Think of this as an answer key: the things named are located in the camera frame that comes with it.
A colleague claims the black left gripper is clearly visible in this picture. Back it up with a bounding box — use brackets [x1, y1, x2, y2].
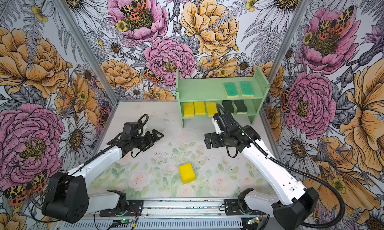
[132, 129, 164, 152]

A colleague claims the dark green scouring sponge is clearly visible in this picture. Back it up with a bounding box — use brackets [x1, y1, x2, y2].
[222, 100, 235, 114]
[234, 100, 248, 114]

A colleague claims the yellow sponge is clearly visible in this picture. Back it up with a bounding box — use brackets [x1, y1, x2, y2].
[194, 102, 206, 116]
[183, 102, 195, 118]
[206, 102, 218, 118]

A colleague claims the green-yellow sponge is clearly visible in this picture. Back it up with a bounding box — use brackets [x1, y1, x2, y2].
[223, 82, 239, 98]
[240, 81, 255, 97]

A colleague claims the yellow sponge alone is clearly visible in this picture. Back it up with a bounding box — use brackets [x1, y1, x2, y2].
[179, 163, 196, 185]

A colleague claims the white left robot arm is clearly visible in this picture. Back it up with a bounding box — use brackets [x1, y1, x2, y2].
[42, 130, 164, 224]

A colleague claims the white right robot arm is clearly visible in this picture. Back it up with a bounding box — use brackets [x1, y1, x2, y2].
[205, 113, 319, 230]

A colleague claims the green metal shelf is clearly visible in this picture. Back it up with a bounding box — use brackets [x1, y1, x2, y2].
[176, 67, 271, 128]

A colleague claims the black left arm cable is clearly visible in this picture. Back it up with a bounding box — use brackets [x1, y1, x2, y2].
[29, 114, 150, 223]

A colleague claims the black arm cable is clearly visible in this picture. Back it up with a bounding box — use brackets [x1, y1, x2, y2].
[215, 103, 346, 229]
[29, 114, 150, 223]

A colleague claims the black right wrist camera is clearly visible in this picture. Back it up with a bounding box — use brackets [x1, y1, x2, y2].
[212, 113, 225, 135]

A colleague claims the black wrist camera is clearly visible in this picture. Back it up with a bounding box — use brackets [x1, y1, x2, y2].
[212, 113, 225, 135]
[121, 122, 140, 140]

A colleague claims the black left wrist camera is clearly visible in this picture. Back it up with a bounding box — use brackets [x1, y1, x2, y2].
[121, 122, 140, 140]

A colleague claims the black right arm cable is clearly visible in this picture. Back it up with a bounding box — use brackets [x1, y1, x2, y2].
[215, 103, 346, 229]

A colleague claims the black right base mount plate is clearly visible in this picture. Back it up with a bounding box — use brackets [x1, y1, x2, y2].
[224, 199, 267, 216]

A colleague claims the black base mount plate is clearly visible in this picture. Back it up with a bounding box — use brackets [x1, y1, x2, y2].
[99, 200, 144, 217]
[224, 199, 267, 216]

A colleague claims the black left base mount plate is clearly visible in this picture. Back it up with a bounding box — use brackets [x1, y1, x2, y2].
[99, 200, 144, 217]

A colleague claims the aluminium rail frame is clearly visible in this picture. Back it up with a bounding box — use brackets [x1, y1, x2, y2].
[50, 198, 282, 230]

